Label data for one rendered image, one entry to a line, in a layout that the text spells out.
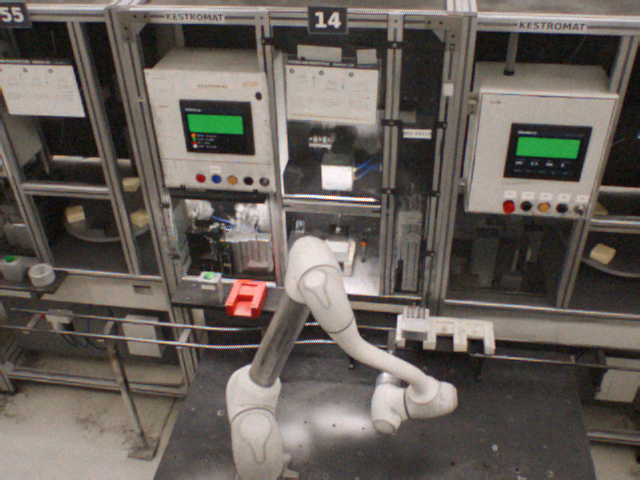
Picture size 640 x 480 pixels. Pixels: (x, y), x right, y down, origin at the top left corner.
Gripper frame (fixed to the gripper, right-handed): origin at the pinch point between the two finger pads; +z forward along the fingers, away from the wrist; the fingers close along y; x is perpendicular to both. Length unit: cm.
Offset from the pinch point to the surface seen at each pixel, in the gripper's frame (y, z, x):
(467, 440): -19.8, -27.8, -29.4
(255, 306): 9, 2, 53
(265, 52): 102, 22, 46
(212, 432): -20, -36, 62
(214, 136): 73, 18, 65
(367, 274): 3.1, 33.3, 12.4
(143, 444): -82, -3, 114
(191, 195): 49, 16, 77
